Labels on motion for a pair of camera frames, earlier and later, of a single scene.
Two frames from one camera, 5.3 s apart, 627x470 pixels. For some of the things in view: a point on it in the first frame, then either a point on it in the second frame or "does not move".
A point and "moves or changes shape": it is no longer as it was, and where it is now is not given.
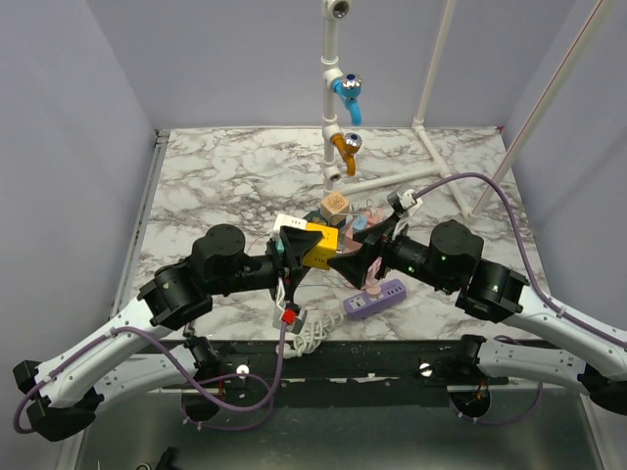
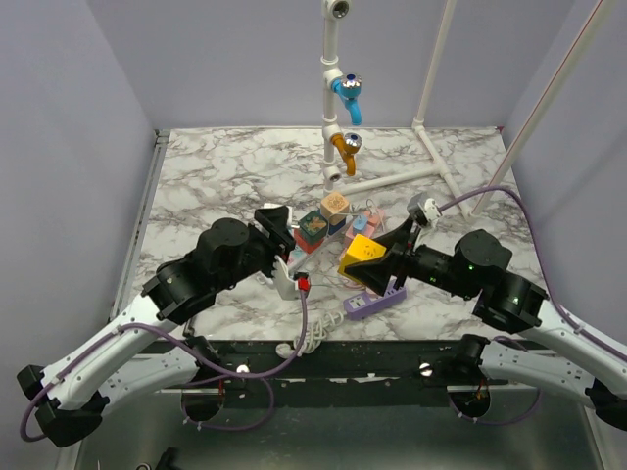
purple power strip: x=392 y=292 does not move
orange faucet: x=348 y=144 does not move
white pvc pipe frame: x=338 y=10 does not move
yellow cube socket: x=318 y=256 moves or changes shape
